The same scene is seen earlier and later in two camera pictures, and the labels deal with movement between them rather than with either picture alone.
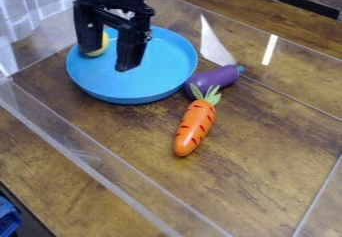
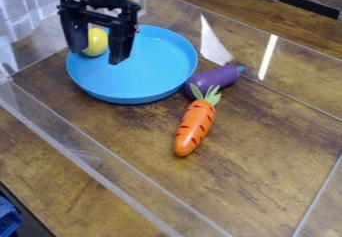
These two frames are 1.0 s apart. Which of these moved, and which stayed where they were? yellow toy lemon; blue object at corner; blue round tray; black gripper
Moved: black gripper
Stayed: yellow toy lemon; blue object at corner; blue round tray
